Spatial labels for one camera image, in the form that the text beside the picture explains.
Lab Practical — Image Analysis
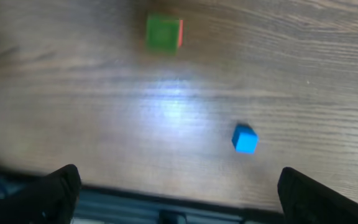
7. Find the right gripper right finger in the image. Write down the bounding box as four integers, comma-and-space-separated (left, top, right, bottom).
277, 167, 358, 224

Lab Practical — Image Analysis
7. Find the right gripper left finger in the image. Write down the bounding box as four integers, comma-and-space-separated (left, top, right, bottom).
0, 164, 82, 224

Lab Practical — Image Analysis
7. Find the blue cube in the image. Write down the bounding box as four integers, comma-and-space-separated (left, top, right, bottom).
231, 124, 259, 155

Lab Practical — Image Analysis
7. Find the green cube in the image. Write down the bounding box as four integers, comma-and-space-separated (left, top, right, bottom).
145, 14, 180, 54

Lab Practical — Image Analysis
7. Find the mounting rail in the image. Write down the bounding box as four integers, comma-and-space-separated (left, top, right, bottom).
0, 161, 287, 224

